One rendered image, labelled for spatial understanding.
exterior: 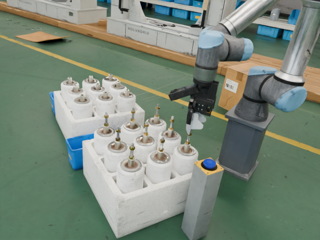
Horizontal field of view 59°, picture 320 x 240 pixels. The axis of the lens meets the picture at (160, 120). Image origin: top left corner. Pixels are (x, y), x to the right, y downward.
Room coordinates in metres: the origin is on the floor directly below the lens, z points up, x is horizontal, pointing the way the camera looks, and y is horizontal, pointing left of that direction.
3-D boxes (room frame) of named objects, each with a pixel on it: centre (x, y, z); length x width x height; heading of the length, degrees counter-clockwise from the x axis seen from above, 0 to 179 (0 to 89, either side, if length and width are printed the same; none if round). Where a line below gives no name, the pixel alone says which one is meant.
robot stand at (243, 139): (1.20, -0.42, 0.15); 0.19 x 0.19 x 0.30; 59
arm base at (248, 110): (1.20, -0.42, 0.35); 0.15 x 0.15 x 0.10
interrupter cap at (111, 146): (0.87, 0.15, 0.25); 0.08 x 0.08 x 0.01
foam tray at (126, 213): (0.94, 0.05, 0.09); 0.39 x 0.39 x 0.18; 34
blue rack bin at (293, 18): (5.14, -2.20, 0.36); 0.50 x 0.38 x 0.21; 150
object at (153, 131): (1.10, 0.02, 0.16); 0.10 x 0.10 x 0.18
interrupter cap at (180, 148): (0.91, -0.12, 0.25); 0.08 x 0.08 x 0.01
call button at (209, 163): (0.74, -0.18, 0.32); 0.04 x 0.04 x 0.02
